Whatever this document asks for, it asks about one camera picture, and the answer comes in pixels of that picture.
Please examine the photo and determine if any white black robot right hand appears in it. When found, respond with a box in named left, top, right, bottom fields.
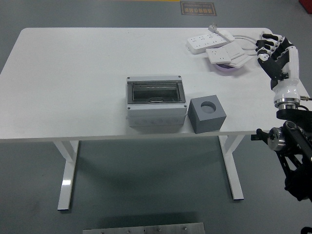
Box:
left=255, top=33, right=302, bottom=103

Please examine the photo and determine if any smoked transparent box lid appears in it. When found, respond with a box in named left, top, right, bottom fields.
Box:
left=126, top=77, right=185, bottom=104

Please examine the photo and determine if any grey plastic electrical box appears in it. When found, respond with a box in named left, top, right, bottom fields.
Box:
left=125, top=75, right=188, bottom=127

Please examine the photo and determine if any purple bowl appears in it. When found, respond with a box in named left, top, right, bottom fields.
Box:
left=214, top=62, right=241, bottom=74

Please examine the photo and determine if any red crate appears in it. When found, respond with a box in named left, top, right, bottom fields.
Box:
left=299, top=0, right=312, bottom=14

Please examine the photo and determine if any white power plug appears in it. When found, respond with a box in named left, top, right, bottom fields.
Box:
left=208, top=22, right=235, bottom=41

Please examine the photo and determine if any long white power strip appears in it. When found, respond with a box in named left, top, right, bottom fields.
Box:
left=186, top=33, right=235, bottom=55

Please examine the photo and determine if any grey block holder with hole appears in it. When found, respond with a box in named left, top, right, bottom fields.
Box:
left=187, top=95, right=227, bottom=134

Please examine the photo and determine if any brown floor sign sticker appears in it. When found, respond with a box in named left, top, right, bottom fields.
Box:
left=180, top=1, right=217, bottom=17

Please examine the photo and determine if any white table leg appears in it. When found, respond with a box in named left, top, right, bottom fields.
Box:
left=218, top=135, right=245, bottom=201
left=53, top=140, right=80, bottom=211

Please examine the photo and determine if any grey metal plate with screws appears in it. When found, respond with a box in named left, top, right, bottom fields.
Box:
left=82, top=222, right=206, bottom=234

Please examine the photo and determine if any white wall switch panel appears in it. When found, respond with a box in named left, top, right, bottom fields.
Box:
left=225, top=43, right=250, bottom=69

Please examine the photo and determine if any white wall socket panel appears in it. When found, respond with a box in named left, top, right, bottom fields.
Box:
left=206, top=47, right=233, bottom=65

